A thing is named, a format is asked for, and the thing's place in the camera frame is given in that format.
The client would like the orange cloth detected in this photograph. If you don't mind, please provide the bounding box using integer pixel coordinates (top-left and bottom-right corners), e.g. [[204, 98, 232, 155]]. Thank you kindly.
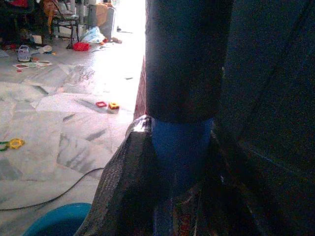
[[42, 0, 60, 35]]

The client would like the black floor cable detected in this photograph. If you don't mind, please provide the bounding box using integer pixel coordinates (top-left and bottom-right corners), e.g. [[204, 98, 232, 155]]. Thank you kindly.
[[0, 167, 105, 211]]

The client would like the light blue plastic bag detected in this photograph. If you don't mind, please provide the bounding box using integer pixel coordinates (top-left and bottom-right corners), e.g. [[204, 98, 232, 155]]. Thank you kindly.
[[80, 26, 107, 44]]

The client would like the yellow flower toy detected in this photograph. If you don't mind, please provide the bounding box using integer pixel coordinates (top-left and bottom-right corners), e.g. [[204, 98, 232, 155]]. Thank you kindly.
[[8, 138, 26, 150]]

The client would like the dark red wooden door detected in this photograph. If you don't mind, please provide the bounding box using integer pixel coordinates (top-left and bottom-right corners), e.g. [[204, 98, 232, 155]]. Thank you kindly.
[[133, 55, 148, 120]]

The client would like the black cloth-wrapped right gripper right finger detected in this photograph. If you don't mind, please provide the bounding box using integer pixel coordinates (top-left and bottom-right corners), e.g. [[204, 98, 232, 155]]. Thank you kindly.
[[194, 122, 280, 236]]

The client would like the grey upright box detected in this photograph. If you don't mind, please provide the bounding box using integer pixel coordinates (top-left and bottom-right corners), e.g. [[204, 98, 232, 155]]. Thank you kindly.
[[100, 5, 117, 40]]

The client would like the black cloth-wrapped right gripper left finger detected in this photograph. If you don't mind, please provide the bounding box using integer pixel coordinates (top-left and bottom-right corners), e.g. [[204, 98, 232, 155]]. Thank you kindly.
[[73, 115, 158, 236]]

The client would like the blue plastic basin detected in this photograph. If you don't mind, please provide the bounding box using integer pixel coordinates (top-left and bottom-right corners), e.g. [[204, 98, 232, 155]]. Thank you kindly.
[[21, 202, 92, 236]]

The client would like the black metal chair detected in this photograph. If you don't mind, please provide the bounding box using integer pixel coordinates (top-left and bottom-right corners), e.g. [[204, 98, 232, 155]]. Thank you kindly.
[[50, 7, 81, 50]]

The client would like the clear plastic toy container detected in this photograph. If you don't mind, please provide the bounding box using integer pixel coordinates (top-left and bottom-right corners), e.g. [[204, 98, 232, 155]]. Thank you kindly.
[[16, 45, 32, 62]]

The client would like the white bowl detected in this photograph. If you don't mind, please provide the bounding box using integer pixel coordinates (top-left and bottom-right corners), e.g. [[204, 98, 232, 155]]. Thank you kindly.
[[37, 45, 53, 55]]

